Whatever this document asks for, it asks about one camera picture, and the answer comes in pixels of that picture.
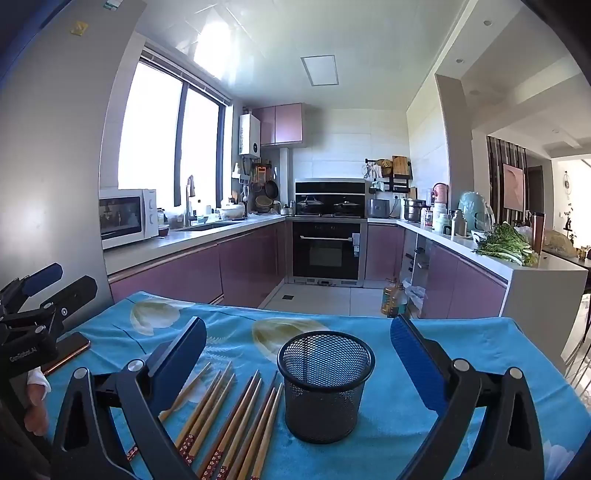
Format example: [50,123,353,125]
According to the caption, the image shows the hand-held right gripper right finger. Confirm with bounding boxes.
[390,315,546,480]

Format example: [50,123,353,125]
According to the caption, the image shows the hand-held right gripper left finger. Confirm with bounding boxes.
[50,316,208,480]

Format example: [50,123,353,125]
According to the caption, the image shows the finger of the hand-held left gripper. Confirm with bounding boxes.
[25,275,99,344]
[0,262,64,319]

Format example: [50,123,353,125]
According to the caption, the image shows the black mesh cup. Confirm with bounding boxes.
[277,330,376,445]

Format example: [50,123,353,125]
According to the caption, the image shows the bunch of wooden chopsticks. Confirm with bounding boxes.
[127,360,284,480]

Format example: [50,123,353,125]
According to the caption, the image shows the person's left hand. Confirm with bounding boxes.
[23,369,52,437]

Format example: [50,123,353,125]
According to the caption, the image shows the dark smartphone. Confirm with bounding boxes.
[41,331,92,376]

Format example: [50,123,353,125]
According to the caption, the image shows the white plastic bag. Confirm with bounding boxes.
[406,284,428,319]

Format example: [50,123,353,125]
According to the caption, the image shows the yellow oil bottle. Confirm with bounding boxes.
[381,277,403,319]

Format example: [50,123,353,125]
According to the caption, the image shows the blue floral tablecloth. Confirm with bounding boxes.
[44,291,585,480]

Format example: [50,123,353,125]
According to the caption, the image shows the long pink base cabinet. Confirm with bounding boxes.
[107,217,288,308]

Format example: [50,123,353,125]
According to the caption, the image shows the white microwave oven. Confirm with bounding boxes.
[98,188,160,251]

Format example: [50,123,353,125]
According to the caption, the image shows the white kitchen countertop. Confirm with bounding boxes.
[102,215,589,296]

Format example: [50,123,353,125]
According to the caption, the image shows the narrow pink base cabinet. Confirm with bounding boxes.
[367,224,404,282]

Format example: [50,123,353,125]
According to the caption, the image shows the black built-in oven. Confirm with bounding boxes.
[292,220,368,283]

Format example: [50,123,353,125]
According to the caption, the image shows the steel kitchen faucet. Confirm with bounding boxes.
[185,175,197,227]

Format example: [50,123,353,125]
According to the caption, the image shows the white jug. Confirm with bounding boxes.
[433,203,452,234]

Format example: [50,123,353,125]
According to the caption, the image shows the green leafy vegetables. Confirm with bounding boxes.
[473,223,539,267]

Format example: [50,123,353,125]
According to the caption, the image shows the mint green appliance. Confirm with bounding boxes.
[458,191,494,232]

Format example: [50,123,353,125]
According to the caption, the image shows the brown tumbler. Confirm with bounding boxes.
[530,211,546,256]

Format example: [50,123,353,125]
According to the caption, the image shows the dark framed window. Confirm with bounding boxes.
[117,46,232,208]

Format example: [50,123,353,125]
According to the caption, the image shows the beige bag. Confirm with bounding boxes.
[544,230,578,259]

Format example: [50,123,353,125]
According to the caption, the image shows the black stove hood unit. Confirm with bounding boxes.
[294,180,366,217]

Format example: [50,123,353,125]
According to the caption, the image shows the dark wooden slat partition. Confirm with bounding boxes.
[487,136,527,224]

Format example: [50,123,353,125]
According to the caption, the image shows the white water heater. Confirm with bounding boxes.
[239,113,262,157]

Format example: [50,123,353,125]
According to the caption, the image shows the square ceiling light panel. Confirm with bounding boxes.
[300,55,339,87]

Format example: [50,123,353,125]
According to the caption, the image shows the black wall rack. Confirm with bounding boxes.
[365,157,413,193]

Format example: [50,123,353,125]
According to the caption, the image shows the pink wall picture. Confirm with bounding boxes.
[502,163,525,210]

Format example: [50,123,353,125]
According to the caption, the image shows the pink wall cabinet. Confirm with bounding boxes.
[253,103,309,148]

